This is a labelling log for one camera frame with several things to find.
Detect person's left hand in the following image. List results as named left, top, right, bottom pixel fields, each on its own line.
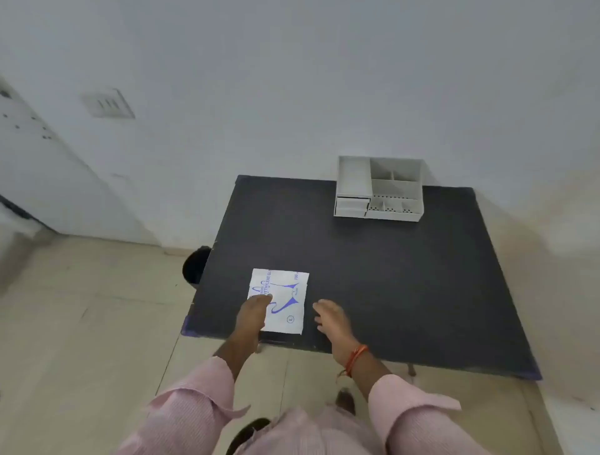
left=234, top=294, right=274, bottom=346

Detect black trash bin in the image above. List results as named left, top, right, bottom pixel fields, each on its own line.
left=182, top=245, right=213, bottom=289

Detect pink striped shirt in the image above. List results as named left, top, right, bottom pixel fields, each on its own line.
left=233, top=405, right=390, bottom=455

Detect white door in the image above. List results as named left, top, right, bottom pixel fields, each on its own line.
left=0, top=77, right=160, bottom=246

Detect person's right forearm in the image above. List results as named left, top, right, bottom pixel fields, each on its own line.
left=344, top=349, right=491, bottom=455

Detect black trousers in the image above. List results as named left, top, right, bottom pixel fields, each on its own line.
left=226, top=417, right=273, bottom=455

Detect white glove packet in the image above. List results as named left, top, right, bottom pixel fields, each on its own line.
left=247, top=267, right=310, bottom=336

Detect orange thread bracelet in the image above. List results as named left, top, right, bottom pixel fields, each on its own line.
left=337, top=344, right=370, bottom=379

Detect person's right hand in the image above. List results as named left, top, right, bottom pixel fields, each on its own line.
left=312, top=299, right=358, bottom=356

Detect person's left forearm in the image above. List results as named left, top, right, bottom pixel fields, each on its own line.
left=117, top=335, right=263, bottom=455

